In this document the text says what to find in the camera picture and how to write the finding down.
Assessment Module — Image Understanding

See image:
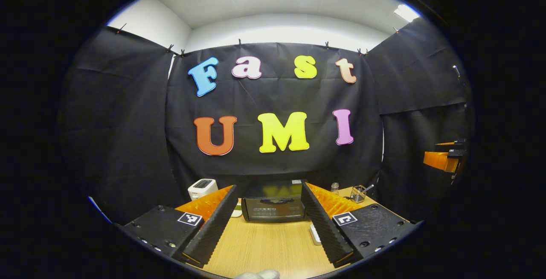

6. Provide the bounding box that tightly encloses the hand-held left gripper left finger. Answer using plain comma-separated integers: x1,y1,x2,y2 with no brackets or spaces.
122,184,238,269

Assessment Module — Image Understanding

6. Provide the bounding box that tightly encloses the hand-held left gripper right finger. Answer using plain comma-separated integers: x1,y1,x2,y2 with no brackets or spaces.
301,182,418,268

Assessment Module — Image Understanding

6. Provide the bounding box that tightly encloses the black electric oven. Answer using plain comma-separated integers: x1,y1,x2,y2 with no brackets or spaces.
241,180,308,222

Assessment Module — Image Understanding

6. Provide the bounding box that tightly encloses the white toaster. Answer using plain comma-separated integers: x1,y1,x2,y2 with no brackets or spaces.
188,179,218,201

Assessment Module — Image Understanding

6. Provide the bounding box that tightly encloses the ceiling light panel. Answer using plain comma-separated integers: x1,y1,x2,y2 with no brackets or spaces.
393,4,421,23

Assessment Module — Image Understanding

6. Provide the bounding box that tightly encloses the black backdrop cloth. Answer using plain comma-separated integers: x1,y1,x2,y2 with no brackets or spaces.
58,17,474,224

